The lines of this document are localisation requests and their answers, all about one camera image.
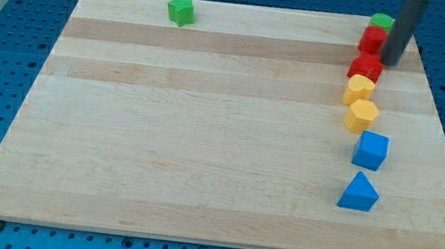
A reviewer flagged red circle block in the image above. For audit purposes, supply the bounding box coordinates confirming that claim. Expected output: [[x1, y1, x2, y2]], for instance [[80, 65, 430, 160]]
[[358, 25, 388, 55]]

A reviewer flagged green circle block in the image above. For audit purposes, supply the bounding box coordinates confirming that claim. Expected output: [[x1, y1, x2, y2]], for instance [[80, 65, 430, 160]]
[[368, 13, 395, 33]]

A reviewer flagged green star block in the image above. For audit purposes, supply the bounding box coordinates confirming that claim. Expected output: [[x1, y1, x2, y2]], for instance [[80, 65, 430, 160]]
[[167, 0, 195, 27]]

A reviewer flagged red star block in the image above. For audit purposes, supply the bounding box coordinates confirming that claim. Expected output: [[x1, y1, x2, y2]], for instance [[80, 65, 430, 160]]
[[347, 52, 383, 83]]

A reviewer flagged wooden board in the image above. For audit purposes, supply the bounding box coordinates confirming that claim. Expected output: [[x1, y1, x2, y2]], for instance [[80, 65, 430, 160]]
[[0, 0, 445, 249]]

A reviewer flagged yellow hexagon block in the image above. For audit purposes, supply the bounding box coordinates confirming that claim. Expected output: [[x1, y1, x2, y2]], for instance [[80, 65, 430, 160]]
[[344, 99, 380, 133]]

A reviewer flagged yellow heart block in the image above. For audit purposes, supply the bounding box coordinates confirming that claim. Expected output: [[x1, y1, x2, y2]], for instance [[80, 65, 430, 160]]
[[341, 74, 376, 106]]

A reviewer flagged blue cube block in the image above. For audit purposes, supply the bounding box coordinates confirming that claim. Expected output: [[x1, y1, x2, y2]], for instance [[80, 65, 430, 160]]
[[351, 130, 390, 171]]

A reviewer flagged blue triangle block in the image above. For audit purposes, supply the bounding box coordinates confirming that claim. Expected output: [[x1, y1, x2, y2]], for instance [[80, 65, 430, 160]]
[[337, 171, 379, 212]]

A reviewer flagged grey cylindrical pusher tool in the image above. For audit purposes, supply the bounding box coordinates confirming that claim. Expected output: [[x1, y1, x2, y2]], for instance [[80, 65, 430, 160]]
[[380, 0, 431, 67]]

